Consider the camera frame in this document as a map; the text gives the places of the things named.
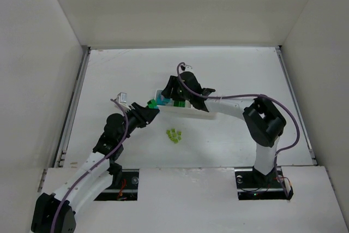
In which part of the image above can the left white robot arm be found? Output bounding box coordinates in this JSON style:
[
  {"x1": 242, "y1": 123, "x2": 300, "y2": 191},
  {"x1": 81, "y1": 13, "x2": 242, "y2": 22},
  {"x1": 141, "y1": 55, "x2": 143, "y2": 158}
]
[{"x1": 31, "y1": 99, "x2": 160, "y2": 232}]

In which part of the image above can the cyan lego brick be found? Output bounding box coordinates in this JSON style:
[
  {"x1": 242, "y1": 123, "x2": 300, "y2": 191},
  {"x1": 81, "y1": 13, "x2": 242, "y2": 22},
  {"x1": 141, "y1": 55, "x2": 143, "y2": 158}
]
[{"x1": 156, "y1": 93, "x2": 171, "y2": 106}]

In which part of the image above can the lime small lego pile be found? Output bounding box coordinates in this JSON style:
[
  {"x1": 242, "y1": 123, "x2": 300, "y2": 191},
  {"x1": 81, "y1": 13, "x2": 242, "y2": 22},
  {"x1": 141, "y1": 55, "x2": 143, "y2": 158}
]
[{"x1": 166, "y1": 128, "x2": 183, "y2": 144}]

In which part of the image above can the small green cyan lego stack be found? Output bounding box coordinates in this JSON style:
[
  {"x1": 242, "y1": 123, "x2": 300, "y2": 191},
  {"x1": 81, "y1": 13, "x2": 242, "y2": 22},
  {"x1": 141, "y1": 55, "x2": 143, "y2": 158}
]
[{"x1": 147, "y1": 99, "x2": 158, "y2": 109}]

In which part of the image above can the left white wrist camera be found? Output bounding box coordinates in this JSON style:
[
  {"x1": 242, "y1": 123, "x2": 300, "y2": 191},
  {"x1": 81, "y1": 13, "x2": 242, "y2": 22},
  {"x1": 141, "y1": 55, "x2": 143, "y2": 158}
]
[{"x1": 116, "y1": 92, "x2": 130, "y2": 111}]

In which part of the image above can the white three-compartment tray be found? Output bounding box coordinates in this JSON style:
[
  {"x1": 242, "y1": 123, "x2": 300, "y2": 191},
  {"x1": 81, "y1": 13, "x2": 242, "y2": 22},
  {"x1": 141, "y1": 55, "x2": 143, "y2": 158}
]
[{"x1": 154, "y1": 89, "x2": 216, "y2": 120}]

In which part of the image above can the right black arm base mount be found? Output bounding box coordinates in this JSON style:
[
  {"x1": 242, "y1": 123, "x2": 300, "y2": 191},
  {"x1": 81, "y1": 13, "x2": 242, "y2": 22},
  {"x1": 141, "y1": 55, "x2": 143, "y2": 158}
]
[{"x1": 234, "y1": 169, "x2": 294, "y2": 201}]

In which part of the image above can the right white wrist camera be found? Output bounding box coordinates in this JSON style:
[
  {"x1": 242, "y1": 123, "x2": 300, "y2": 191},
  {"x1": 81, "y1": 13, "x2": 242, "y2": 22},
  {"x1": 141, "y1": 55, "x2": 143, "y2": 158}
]
[{"x1": 179, "y1": 63, "x2": 193, "y2": 72}]

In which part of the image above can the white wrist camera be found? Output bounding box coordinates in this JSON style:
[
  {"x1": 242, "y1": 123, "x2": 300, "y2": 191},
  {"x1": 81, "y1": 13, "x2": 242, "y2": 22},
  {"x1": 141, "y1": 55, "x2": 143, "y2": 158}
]
[
  {"x1": 179, "y1": 63, "x2": 193, "y2": 72},
  {"x1": 116, "y1": 92, "x2": 130, "y2": 111}
]

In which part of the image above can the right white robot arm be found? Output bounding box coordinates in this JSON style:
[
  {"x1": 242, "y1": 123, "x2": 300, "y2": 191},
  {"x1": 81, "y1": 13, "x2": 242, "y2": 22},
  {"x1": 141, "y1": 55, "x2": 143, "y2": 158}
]
[{"x1": 161, "y1": 71, "x2": 286, "y2": 177}]

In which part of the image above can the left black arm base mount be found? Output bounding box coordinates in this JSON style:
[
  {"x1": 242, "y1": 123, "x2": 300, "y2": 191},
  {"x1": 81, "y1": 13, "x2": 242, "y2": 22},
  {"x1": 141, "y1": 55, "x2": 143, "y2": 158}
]
[{"x1": 95, "y1": 169, "x2": 140, "y2": 201}]

